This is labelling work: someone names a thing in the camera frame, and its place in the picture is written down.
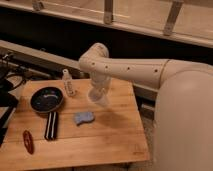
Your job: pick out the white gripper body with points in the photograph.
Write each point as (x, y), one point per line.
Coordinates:
(100, 83)

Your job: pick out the black equipment with cables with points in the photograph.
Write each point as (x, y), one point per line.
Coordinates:
(6, 98)

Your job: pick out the red brown oval object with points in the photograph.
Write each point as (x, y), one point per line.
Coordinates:
(28, 142)

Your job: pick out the wooden cutting board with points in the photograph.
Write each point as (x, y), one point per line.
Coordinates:
(115, 136)

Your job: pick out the clear plastic bottle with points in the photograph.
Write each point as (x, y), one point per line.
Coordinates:
(67, 79)

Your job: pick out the blue sponge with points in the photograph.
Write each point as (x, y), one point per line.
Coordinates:
(83, 117)

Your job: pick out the dark ceramic bowl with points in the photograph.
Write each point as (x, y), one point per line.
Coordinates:
(46, 99)

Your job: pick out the white ceramic cup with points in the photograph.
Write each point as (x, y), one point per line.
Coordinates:
(98, 97)

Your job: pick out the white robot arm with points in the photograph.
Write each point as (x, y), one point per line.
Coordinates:
(183, 133)

